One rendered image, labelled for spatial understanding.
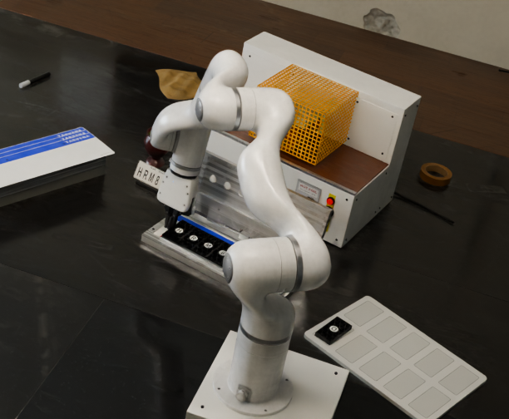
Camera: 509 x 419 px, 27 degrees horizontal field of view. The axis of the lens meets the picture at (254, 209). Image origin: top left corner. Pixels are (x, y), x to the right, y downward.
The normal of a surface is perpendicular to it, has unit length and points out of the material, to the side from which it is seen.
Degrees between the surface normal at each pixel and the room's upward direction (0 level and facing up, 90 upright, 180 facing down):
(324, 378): 0
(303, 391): 0
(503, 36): 90
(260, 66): 90
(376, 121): 90
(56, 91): 0
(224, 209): 76
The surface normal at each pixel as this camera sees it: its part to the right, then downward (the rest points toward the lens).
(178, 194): -0.47, 0.23
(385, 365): 0.16, -0.82
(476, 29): -0.30, 0.50
